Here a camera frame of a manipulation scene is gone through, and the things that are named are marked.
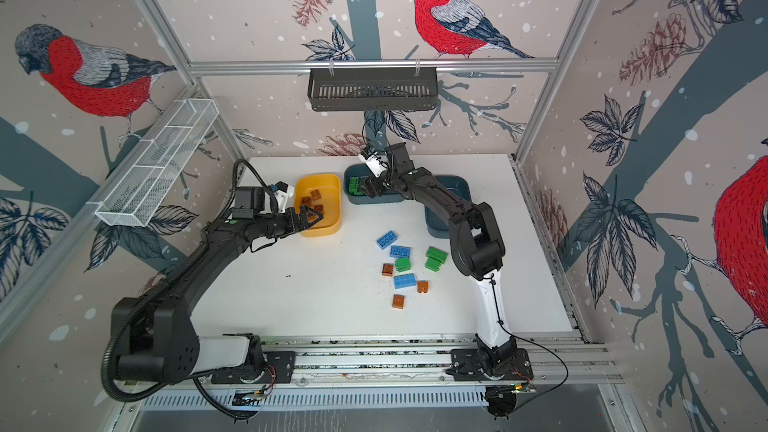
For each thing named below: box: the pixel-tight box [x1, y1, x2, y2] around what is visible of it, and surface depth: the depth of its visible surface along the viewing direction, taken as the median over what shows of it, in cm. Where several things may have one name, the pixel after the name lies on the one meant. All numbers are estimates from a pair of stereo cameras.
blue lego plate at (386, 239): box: [376, 230, 397, 249], surface depth 99 cm
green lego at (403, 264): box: [395, 257, 411, 272], surface depth 92 cm
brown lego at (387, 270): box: [382, 263, 394, 277], surface depth 92 cm
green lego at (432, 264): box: [425, 256, 441, 272], surface depth 93 cm
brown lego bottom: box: [392, 294, 405, 309], surface depth 85 cm
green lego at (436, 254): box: [425, 246, 449, 264], surface depth 94 cm
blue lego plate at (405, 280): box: [394, 273, 417, 289], surface depth 89 cm
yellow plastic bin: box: [294, 174, 342, 237], surface depth 112 cm
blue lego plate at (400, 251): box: [390, 245, 412, 258], surface depth 94 cm
